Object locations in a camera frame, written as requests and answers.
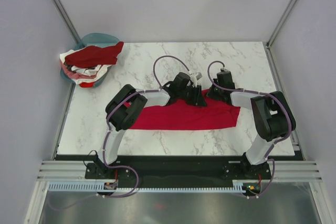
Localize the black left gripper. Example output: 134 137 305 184
178 85 207 108

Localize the bright red t-shirt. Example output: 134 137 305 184
131 89 240 131

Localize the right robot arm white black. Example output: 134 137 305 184
207 68 296 179

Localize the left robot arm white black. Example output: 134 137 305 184
97 72 207 178

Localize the dark red folded shirt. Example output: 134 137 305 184
65 41 124 68

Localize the blue plastic basket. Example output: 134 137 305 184
60 33 120 88

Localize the red shirt bottom of pile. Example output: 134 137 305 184
79 82 95 88

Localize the pink folded shirt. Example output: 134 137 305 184
61 65 108 85

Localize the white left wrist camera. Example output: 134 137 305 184
188 71 202 87

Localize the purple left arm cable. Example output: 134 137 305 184
102 55 194 168

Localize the right aluminium frame post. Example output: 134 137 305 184
264 0 298 50

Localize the aluminium frame post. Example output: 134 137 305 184
52 0 81 43
264 0 298 50

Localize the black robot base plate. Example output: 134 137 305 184
85 155 271 188

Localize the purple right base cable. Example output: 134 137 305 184
233 158 276 200

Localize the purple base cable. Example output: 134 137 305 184
47 165 139 211
233 158 276 200

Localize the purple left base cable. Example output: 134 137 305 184
47 165 139 211

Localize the light blue cable duct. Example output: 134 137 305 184
48 181 245 193

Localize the left aluminium frame post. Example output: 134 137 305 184
52 0 81 43

